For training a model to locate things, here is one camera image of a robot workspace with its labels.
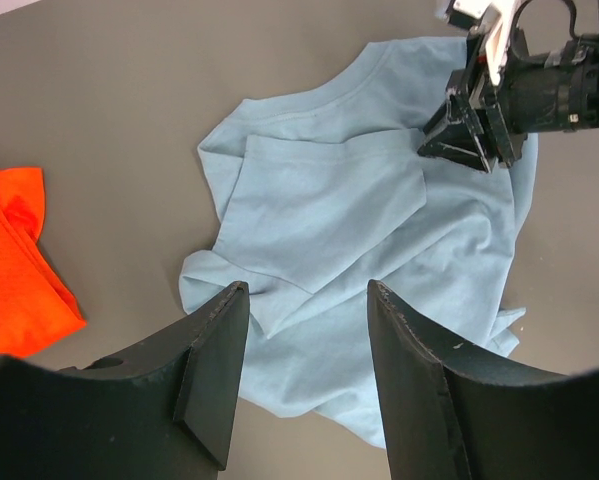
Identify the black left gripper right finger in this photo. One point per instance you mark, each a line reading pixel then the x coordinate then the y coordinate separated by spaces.
pixel 454 410

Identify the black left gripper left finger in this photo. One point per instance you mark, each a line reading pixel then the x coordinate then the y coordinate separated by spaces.
pixel 162 408

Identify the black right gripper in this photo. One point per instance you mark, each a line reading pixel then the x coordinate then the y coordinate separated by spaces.
pixel 479 124

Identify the blue grey t shirt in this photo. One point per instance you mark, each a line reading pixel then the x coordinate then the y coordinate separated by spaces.
pixel 319 192

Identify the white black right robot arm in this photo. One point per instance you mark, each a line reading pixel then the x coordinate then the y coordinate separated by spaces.
pixel 504 94

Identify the orange folded t shirt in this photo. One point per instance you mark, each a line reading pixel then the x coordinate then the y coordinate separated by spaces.
pixel 36 308

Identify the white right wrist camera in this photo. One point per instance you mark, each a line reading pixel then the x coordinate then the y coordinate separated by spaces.
pixel 492 18

